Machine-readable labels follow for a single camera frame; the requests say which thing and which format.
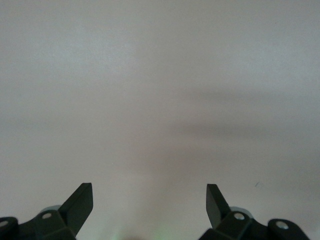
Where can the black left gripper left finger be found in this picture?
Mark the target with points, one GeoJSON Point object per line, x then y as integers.
{"type": "Point", "coordinates": [75, 212]}

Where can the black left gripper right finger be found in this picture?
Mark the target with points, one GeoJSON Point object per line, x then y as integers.
{"type": "Point", "coordinates": [217, 210]}

